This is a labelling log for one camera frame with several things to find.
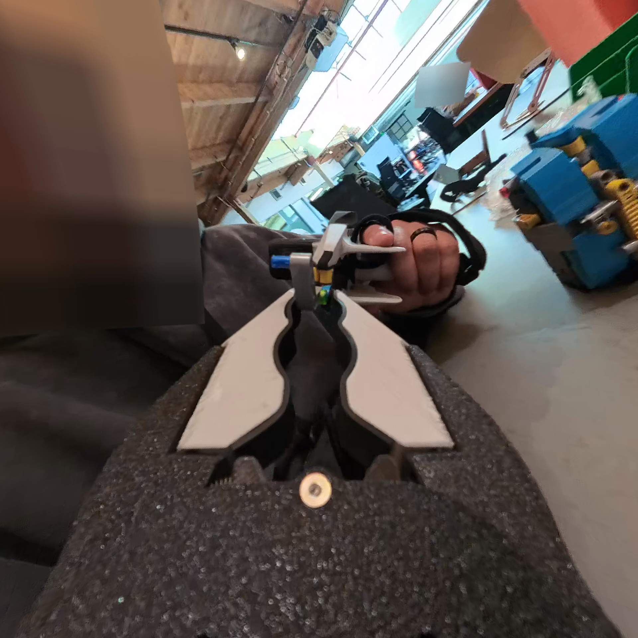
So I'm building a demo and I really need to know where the black strap piece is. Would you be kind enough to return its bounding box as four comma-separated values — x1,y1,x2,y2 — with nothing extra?
439,154,507,203

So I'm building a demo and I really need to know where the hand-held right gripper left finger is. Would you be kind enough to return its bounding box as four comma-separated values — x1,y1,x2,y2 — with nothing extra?
177,290,300,453

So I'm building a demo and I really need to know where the wooden tilted desk stand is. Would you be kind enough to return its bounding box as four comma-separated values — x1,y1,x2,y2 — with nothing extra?
456,0,555,131

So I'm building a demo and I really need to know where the black mesh chair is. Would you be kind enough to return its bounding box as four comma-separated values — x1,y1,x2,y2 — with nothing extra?
309,176,397,222

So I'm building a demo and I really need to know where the grey angled beam assembly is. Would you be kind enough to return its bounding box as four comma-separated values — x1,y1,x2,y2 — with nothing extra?
270,252,321,311

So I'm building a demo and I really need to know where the green storage bin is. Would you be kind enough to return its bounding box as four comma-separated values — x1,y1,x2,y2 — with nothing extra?
568,27,638,103

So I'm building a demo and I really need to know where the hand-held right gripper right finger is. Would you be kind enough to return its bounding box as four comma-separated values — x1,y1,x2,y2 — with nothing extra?
335,291,455,450

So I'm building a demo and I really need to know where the blue toy brick robot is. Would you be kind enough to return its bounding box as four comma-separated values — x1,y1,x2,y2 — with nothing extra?
501,94,638,291

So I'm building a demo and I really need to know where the black office chair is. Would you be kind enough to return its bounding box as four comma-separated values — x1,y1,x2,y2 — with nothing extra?
416,106,467,153

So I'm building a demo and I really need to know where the person's left hand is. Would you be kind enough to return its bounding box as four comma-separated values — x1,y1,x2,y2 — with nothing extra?
365,221,462,313

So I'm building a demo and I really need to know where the clear plastic bag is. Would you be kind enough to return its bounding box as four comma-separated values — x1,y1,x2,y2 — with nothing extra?
484,150,530,227

